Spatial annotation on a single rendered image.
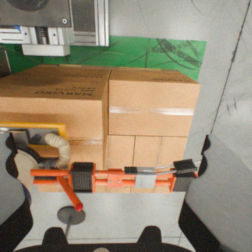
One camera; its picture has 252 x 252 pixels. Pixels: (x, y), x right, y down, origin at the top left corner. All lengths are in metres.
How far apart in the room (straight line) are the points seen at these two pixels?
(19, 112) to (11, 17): 0.37
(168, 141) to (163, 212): 1.68
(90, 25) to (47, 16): 0.83
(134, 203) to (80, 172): 2.09
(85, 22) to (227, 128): 1.75
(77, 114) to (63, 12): 0.37
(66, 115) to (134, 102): 0.52
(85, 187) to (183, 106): 0.86
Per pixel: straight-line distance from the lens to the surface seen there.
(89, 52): 1.66
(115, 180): 0.62
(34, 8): 0.62
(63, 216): 2.90
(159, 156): 1.41
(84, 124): 0.79
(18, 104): 0.85
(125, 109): 1.18
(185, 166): 0.63
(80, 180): 0.62
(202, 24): 1.78
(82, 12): 1.46
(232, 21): 1.89
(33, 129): 0.70
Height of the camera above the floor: 1.63
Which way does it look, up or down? 63 degrees down
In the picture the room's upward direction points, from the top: 176 degrees clockwise
